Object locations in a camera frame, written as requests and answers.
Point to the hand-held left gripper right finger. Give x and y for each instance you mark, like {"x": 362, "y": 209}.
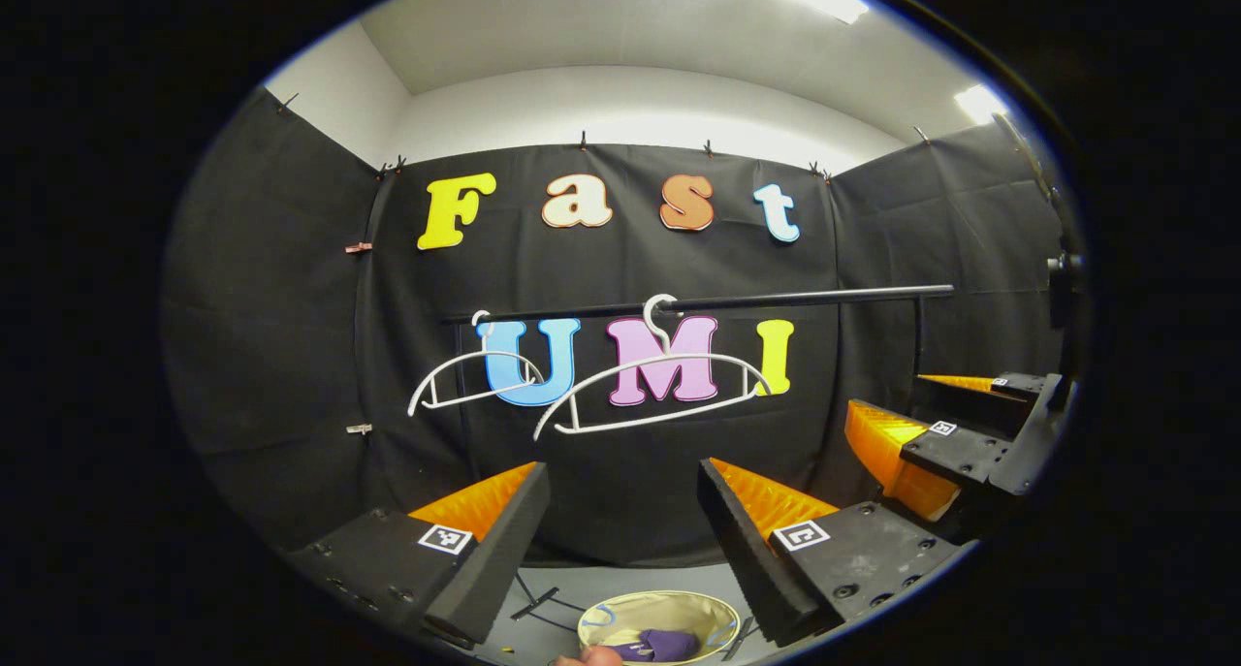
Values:
{"x": 751, "y": 559}

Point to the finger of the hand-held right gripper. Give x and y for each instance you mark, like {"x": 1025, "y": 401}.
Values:
{"x": 970, "y": 404}
{"x": 960, "y": 448}

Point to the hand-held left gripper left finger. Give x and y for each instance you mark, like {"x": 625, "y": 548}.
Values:
{"x": 504, "y": 554}

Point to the cream laundry hamper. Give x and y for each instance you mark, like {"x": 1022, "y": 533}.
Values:
{"x": 669, "y": 608}

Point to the white plastic hanger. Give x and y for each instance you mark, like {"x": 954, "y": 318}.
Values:
{"x": 669, "y": 356}
{"x": 485, "y": 395}

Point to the black clothes rack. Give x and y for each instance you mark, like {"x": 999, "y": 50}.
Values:
{"x": 824, "y": 297}

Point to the small ceiling light panel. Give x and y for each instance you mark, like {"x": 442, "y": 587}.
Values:
{"x": 981, "y": 104}

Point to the row of black backdrop clips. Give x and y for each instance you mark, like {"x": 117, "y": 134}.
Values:
{"x": 583, "y": 142}

